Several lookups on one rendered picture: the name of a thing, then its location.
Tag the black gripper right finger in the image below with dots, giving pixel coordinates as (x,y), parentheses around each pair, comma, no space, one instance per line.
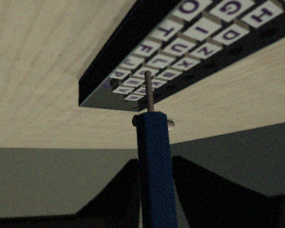
(210,201)

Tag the black keyboard with white keys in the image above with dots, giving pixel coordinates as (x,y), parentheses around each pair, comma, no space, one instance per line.
(181,42)

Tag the dark blue stylus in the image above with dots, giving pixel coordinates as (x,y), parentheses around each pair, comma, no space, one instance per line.
(155,165)

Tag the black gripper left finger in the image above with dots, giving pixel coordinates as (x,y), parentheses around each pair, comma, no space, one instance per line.
(116,206)

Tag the grey cylinder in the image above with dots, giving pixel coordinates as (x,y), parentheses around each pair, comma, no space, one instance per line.
(171,124)

